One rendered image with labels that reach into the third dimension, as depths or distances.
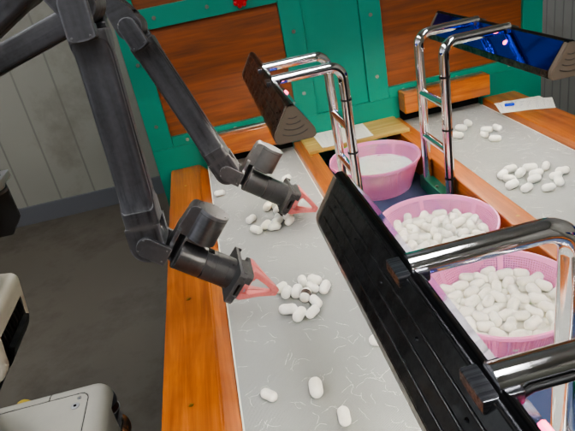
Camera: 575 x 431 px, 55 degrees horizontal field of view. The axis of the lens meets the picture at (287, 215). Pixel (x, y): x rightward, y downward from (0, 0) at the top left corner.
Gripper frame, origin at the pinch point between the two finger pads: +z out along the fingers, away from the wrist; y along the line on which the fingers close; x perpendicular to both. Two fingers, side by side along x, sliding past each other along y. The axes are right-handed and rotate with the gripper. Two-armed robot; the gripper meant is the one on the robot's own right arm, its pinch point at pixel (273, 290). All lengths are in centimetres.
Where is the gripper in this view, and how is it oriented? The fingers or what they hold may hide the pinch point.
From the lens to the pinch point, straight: 104.0
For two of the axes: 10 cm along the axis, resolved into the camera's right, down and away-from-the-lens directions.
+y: -1.8, -4.2, 8.9
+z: 8.5, 3.9, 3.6
